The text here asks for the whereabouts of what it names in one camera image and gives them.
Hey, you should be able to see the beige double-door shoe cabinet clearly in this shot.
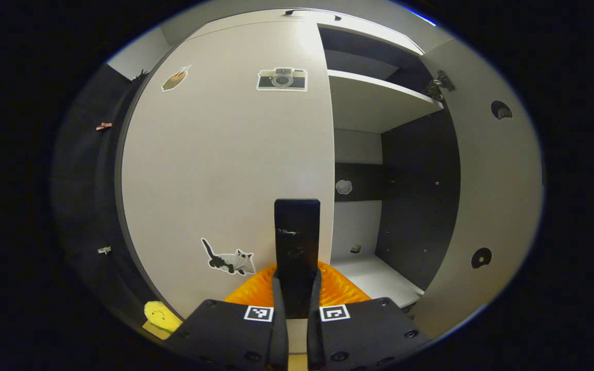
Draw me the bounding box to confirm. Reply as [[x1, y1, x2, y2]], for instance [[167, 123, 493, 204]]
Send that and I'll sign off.
[[117, 8, 463, 315]]

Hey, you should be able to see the yellow soft toy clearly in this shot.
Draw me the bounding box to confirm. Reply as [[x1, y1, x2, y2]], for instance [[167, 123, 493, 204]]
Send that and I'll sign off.
[[144, 301, 183, 333]]

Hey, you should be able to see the black backdrop cloth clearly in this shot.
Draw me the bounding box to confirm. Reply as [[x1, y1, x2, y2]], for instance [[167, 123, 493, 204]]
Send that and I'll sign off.
[[52, 64, 174, 335]]

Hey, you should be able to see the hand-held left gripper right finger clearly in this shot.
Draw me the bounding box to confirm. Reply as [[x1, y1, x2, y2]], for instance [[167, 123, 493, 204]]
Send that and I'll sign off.
[[307, 260, 432, 371]]

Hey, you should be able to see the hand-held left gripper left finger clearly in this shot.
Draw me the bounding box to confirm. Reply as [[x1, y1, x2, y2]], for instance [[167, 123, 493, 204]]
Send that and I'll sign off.
[[166, 263, 288, 371]]

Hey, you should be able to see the black cabinet door handle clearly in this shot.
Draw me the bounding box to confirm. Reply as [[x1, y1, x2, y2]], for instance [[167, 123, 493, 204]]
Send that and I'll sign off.
[[275, 199, 321, 319]]

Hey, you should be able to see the beige cabinet door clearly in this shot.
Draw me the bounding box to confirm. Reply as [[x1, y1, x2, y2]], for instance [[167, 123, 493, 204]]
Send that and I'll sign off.
[[122, 21, 335, 323], [410, 39, 544, 341]]

